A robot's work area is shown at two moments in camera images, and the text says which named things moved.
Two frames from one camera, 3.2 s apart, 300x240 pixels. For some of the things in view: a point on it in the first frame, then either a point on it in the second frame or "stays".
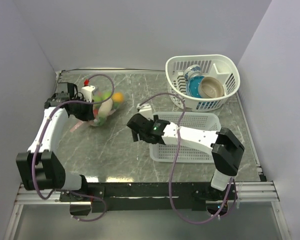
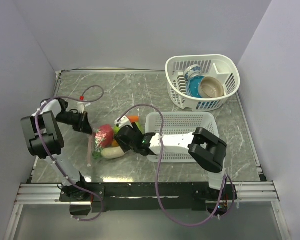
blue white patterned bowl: (194, 70) stays
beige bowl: (210, 87) stays
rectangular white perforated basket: (159, 152) stays
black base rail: (148, 197) stays
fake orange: (118, 97) -> (114, 143)
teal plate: (193, 86) stays
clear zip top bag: (105, 102) -> (102, 144)
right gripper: (155, 118) -> (122, 145)
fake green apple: (101, 95) -> (140, 125)
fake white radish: (105, 109) -> (112, 152)
